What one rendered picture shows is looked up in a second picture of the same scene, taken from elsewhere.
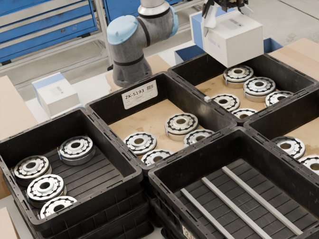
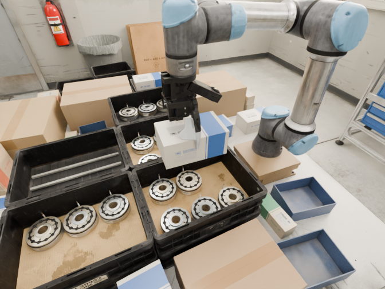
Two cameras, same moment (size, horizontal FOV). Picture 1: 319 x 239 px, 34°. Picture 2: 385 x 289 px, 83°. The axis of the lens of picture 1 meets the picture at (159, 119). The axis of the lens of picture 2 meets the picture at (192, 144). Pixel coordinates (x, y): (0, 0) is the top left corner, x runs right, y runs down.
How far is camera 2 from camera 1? 1.59 m
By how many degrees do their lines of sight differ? 68
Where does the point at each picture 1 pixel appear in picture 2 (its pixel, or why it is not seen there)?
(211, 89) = (221, 181)
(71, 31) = not seen: outside the picture
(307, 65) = (233, 264)
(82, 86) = not seen: hidden behind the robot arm
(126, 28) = (267, 111)
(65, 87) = (255, 118)
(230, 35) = (157, 126)
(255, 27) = (162, 141)
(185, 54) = (317, 188)
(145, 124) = not seen: hidden behind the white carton
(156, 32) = (279, 135)
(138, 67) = (259, 141)
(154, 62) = (286, 160)
